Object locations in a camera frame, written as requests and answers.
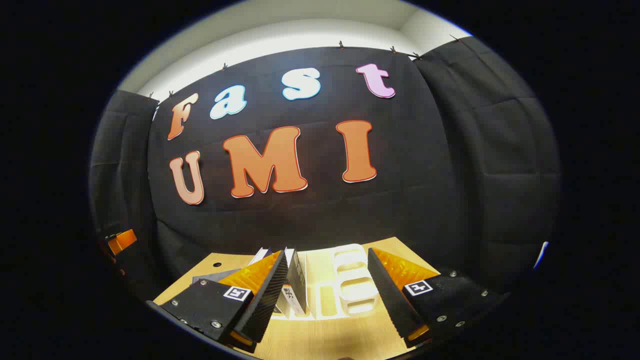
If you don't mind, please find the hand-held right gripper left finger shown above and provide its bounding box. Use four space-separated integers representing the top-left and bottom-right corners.
159 248 290 354

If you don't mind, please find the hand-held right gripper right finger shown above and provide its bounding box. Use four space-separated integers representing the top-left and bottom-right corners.
367 247 508 349

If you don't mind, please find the grey portrait cover book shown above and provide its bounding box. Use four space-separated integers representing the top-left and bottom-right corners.
280 247 309 319

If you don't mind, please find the white bookshelf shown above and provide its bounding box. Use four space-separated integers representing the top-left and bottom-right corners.
272 243 382 321

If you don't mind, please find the grey schoolbag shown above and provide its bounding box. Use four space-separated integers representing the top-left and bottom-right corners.
192 268 242 284

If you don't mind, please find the black backdrop cloth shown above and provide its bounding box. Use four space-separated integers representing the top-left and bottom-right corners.
89 36 562 301

